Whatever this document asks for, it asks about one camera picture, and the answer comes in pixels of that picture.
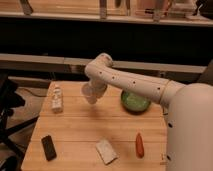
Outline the black phone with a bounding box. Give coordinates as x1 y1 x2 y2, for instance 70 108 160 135
41 135 57 161

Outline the white sponge block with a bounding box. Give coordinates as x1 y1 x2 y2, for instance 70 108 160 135
96 139 118 165

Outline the white ceramic cup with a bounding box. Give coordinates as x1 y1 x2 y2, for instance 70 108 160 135
81 83 97 104

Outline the wooden shelf with legs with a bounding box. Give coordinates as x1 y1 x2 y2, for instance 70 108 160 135
0 0 213 27

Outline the orange carrot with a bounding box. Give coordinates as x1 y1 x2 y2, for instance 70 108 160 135
135 133 144 158

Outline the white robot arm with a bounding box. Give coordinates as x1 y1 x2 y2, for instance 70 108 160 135
82 53 213 171

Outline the small white bottle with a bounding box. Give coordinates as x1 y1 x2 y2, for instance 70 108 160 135
51 85 63 113

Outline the green bowl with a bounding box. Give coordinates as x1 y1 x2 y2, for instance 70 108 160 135
121 91 151 112

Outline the black office chair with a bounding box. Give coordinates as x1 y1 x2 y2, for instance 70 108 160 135
0 74 37 171

